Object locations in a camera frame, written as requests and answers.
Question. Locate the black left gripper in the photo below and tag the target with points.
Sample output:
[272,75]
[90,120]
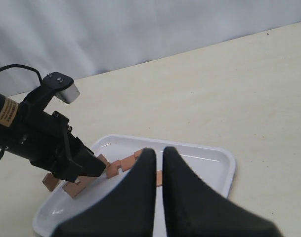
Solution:
[46,141]

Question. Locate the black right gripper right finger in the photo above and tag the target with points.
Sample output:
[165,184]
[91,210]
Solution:
[194,209]

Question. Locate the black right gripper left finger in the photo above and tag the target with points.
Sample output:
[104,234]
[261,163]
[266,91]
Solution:
[127,211]

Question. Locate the notched wooden piece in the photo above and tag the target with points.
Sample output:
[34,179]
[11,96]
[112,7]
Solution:
[159,179]

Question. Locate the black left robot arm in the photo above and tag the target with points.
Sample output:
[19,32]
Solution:
[6,106]

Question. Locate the white curtain backdrop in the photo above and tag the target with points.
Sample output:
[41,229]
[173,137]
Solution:
[82,38]

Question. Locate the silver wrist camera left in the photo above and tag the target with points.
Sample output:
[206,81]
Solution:
[69,94]

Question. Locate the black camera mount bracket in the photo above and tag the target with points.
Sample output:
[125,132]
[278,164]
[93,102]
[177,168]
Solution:
[39,98]

